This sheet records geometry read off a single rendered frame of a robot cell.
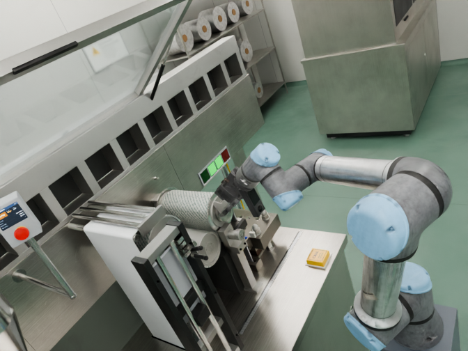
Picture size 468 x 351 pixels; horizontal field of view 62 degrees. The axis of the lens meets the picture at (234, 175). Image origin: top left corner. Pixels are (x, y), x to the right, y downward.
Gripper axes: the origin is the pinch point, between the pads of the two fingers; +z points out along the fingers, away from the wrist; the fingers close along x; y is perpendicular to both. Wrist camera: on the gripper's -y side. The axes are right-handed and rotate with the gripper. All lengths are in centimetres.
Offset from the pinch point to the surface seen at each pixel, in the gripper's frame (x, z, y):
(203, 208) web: 2.8, 3.1, 6.7
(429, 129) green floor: -286, 74, -102
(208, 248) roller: 10.5, 8.7, -3.6
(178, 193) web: -1.7, 13.2, 17.9
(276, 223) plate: -24.7, 16.9, -19.6
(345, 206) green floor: -160, 107, -75
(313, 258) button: -15.9, 7.6, -37.6
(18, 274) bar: 53, 18, 35
